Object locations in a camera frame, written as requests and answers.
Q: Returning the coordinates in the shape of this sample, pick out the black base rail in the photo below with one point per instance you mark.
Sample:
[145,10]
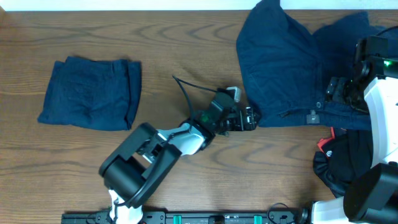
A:
[278,216]

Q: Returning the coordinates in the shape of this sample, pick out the black patterned garment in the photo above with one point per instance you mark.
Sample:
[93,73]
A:
[343,158]

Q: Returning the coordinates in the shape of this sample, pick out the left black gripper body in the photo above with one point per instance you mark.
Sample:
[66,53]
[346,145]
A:
[237,123]

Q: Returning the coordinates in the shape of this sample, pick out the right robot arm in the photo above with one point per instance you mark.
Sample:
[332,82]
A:
[373,89]

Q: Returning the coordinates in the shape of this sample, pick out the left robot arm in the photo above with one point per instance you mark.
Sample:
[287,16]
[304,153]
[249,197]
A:
[134,171]

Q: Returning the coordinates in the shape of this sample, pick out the navy blue denim shorts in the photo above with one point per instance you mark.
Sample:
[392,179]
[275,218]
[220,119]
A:
[286,69]

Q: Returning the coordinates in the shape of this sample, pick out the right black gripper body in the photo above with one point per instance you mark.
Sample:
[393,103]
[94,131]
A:
[344,91]

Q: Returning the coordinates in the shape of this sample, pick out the folded navy blue shorts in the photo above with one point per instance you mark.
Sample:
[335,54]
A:
[100,95]

